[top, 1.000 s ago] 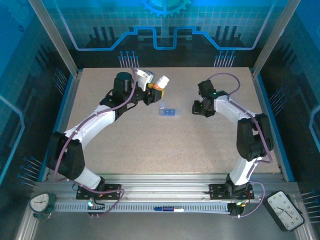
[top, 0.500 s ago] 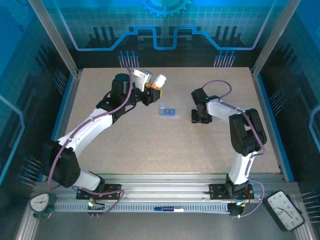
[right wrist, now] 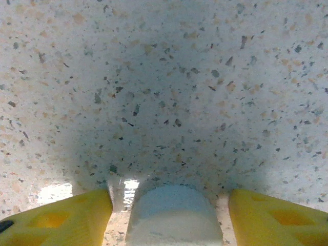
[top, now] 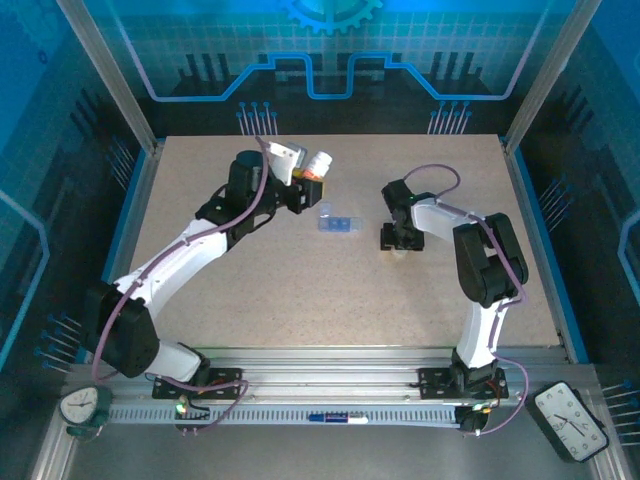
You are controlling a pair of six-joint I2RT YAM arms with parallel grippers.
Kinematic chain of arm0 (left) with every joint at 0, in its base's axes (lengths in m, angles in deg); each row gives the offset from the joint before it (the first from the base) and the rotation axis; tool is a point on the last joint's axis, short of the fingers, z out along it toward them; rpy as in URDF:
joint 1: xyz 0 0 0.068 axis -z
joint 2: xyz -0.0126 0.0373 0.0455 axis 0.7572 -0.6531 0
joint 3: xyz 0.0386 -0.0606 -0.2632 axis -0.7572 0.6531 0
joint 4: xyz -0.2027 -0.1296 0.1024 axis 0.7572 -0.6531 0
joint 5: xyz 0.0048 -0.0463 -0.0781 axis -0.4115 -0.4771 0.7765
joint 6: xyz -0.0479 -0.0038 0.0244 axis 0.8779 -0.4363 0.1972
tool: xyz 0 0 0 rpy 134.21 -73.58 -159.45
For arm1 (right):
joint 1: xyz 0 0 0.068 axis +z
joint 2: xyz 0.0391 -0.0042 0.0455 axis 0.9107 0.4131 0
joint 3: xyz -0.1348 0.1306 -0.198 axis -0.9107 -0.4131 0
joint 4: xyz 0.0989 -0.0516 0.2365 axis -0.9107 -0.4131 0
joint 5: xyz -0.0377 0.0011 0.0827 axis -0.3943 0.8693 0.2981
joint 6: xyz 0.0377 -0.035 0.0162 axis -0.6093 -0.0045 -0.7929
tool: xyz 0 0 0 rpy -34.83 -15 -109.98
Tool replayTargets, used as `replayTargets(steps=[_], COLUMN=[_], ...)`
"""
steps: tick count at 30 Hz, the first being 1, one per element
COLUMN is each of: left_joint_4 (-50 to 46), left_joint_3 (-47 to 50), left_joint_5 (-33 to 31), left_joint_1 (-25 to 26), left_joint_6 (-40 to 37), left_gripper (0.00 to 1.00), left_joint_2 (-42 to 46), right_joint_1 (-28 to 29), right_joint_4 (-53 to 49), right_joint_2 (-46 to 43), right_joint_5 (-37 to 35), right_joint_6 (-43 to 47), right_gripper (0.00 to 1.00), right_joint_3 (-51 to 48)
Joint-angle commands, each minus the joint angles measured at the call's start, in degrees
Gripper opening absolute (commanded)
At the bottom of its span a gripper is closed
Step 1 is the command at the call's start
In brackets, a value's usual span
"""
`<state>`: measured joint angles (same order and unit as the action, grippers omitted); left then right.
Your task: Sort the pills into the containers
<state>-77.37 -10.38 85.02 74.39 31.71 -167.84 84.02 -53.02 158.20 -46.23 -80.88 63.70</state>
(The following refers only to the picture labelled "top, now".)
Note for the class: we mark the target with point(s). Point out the white orange pill bottle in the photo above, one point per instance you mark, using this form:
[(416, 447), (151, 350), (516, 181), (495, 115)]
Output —
[(320, 162)]

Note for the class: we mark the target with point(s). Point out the blue translucent pill organizer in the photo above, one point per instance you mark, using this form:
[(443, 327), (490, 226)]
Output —
[(340, 225)]

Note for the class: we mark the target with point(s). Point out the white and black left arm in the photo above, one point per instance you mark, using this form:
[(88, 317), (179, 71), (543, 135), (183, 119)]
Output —
[(165, 260)]

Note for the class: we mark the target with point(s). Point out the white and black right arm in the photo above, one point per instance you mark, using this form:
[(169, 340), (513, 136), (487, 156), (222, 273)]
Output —
[(480, 330)]

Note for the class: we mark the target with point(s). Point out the blue white marker pen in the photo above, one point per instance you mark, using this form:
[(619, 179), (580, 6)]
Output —
[(330, 417)]

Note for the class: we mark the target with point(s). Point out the black rectangular alarm clock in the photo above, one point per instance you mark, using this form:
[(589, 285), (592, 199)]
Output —
[(567, 420)]

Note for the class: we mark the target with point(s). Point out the round green alarm clock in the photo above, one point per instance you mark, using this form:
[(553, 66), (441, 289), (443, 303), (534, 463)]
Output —
[(80, 404)]

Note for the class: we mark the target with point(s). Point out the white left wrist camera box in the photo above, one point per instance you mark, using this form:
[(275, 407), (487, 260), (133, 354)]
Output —
[(281, 160)]

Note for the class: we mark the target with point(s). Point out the aluminium side rail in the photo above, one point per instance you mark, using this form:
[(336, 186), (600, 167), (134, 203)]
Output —
[(141, 210), (559, 320)]

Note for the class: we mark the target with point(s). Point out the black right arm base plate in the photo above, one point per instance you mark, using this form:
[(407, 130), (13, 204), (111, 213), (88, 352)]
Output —
[(432, 382)]

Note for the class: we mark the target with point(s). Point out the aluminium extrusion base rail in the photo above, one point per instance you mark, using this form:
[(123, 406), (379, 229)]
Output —
[(325, 370)]

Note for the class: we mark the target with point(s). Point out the aluminium frame post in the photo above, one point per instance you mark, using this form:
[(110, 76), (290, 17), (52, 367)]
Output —
[(548, 70), (110, 70)]

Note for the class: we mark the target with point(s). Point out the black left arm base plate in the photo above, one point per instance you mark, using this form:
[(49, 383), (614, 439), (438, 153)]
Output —
[(225, 380)]

